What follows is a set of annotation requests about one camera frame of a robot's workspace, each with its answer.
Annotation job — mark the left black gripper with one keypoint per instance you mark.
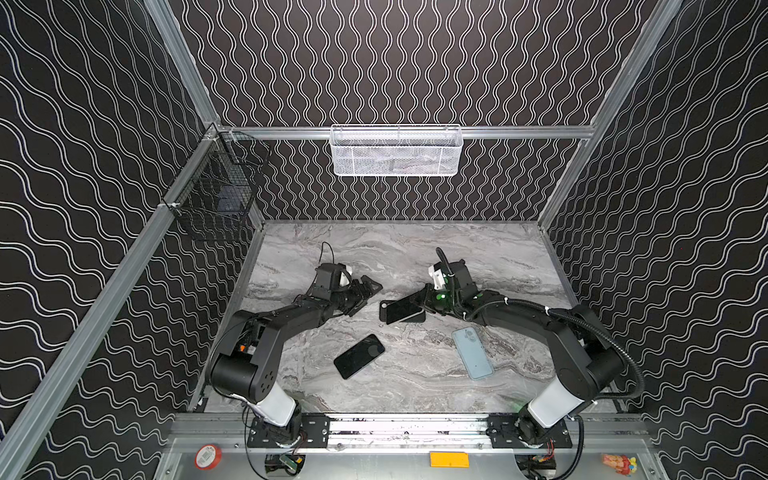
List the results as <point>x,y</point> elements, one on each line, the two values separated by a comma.
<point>351,294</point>

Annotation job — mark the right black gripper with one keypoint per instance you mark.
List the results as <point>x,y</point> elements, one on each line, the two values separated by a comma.
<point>432,298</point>

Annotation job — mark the black phone case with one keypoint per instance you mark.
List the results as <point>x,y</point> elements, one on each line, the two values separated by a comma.
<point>403,310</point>

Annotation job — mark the white phone face down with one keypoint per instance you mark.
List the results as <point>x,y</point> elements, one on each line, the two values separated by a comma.
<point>416,298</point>

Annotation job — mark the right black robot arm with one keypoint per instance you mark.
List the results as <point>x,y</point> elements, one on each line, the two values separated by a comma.
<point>589,363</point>

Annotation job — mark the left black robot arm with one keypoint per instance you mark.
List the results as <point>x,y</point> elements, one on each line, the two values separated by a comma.
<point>244,365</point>

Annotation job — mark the light blue phone case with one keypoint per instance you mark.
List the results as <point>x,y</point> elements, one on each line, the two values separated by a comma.
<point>472,353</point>

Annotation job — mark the black phone screen up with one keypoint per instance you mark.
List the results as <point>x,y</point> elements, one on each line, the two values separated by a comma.
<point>355,358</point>

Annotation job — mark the yellow block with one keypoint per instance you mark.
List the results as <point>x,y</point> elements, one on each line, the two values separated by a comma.
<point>458,460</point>

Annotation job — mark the red tape roll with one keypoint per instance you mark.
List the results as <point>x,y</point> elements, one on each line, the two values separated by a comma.
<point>208,457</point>

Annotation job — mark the red yellow toy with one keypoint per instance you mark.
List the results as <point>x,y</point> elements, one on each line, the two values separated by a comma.
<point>621,464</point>

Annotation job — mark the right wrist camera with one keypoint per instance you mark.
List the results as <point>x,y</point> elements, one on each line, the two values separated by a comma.
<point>438,278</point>

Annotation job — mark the white wire mesh basket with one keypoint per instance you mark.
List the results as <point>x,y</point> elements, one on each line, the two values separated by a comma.
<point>390,150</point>

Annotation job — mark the black wire basket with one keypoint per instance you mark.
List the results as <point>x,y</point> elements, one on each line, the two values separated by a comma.
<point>217,204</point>

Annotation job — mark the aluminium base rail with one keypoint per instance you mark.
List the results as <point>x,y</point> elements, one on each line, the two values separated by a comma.
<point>369,433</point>

